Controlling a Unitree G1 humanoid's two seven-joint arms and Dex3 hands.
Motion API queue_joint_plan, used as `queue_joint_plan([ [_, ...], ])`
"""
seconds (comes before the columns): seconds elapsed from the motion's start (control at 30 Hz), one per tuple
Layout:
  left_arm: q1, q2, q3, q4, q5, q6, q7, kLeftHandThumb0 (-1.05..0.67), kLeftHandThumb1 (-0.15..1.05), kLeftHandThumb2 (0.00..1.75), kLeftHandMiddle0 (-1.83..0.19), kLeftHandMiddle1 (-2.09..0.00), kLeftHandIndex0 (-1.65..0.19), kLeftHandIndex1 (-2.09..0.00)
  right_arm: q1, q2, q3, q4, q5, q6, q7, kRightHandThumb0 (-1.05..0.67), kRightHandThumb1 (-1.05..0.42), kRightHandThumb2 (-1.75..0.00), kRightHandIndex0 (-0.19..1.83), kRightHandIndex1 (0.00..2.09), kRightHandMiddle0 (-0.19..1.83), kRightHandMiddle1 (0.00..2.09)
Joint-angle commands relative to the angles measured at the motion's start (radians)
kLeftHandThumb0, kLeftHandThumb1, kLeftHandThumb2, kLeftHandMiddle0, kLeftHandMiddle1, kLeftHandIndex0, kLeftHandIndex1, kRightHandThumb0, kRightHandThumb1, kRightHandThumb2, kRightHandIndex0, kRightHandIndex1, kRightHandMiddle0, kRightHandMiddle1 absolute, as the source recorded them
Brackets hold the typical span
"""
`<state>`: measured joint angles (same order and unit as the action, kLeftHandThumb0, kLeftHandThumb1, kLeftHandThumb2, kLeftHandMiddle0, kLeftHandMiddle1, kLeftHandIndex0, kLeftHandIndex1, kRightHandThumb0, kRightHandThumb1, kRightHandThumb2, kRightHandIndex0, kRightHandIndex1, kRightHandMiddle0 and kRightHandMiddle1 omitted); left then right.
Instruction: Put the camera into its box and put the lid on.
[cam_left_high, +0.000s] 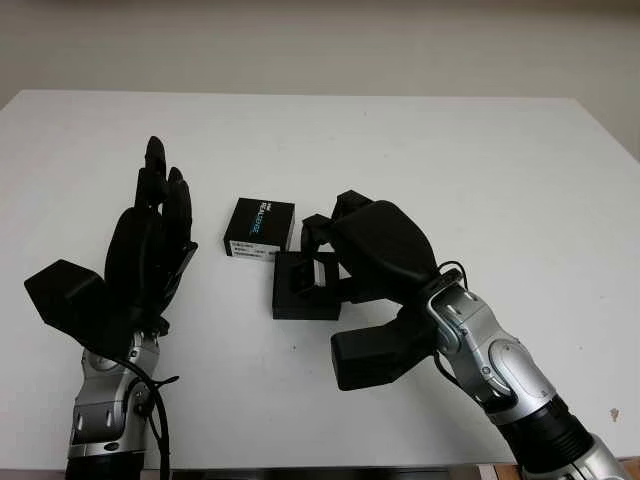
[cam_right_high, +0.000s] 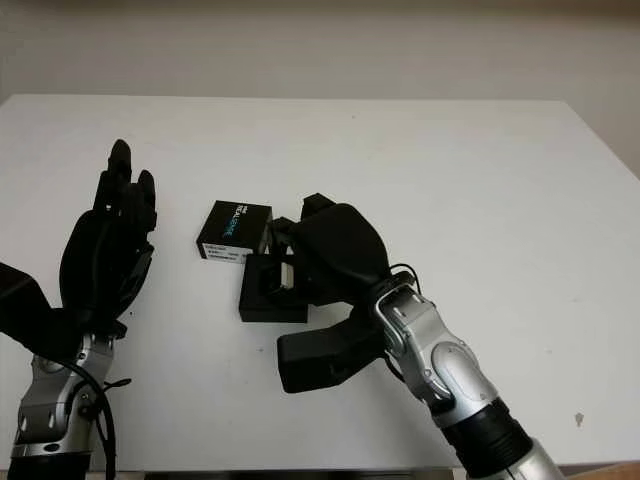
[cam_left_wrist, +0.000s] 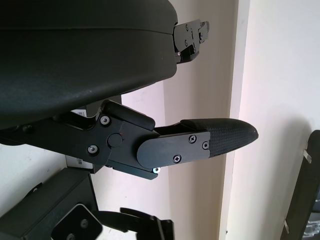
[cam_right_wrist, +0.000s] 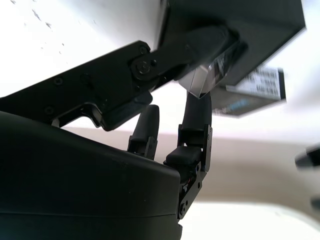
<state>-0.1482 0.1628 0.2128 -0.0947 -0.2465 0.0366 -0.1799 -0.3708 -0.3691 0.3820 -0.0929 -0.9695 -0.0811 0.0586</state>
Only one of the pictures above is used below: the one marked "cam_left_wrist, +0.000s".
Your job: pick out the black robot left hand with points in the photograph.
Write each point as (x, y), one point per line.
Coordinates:
(75, 62)

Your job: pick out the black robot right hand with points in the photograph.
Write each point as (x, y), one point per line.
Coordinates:
(140, 225)

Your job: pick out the silver RealSense camera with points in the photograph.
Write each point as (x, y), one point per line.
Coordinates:
(75, 222)

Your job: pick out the black RealSense box lid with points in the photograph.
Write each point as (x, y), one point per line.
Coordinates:
(80, 163)

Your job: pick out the black furniture with metal clips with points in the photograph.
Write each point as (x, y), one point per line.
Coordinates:
(305, 187)

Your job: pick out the black camera box base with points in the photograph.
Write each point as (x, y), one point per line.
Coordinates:
(50, 200)

